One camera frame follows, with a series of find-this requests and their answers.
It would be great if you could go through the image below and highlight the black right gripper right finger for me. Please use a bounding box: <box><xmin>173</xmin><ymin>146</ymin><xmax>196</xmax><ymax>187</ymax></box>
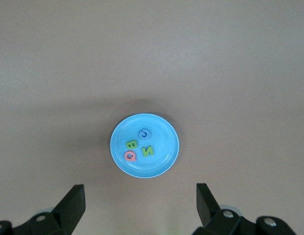
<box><xmin>192</xmin><ymin>183</ymin><xmax>297</xmax><ymax>235</ymax></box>

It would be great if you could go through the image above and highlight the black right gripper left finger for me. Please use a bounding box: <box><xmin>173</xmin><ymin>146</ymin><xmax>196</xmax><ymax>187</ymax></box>
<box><xmin>0</xmin><ymin>184</ymin><xmax>86</xmax><ymax>235</ymax></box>

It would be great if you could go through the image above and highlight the red foam uppercase Q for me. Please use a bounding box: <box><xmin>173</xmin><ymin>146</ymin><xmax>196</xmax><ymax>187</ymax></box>
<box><xmin>124</xmin><ymin>149</ymin><xmax>138</xmax><ymax>162</ymax></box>

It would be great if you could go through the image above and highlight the green foam uppercase N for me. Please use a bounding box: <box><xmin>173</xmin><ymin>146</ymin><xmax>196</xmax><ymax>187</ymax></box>
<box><xmin>141</xmin><ymin>145</ymin><xmax>154</xmax><ymax>158</ymax></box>

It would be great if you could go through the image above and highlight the blue foam uppercase C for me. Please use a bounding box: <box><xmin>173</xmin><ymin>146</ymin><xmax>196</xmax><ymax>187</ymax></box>
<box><xmin>138</xmin><ymin>129</ymin><xmax>151</xmax><ymax>140</ymax></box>

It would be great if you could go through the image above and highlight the blue round plate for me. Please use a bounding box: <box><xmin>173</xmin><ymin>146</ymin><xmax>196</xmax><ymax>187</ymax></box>
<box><xmin>109</xmin><ymin>113</ymin><xmax>180</xmax><ymax>179</ymax></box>

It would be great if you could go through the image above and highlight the brown table mat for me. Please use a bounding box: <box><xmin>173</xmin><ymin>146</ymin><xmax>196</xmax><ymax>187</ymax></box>
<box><xmin>0</xmin><ymin>0</ymin><xmax>304</xmax><ymax>235</ymax></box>

